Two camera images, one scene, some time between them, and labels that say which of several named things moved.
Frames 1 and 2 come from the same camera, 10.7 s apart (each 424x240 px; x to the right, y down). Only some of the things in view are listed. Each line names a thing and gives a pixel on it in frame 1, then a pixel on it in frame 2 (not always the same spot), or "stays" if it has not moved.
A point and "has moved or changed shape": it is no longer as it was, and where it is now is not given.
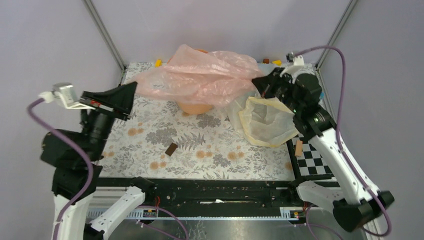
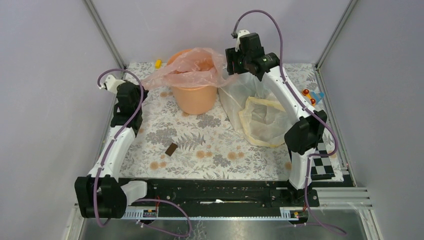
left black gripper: x=116 y=100 -> x=138 y=88
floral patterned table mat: x=159 y=141 stays
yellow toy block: x=158 y=63 stays
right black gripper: x=265 y=85 -> x=231 y=55
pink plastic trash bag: x=208 y=77 has moved or changed shape
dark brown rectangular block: x=171 y=148 stays
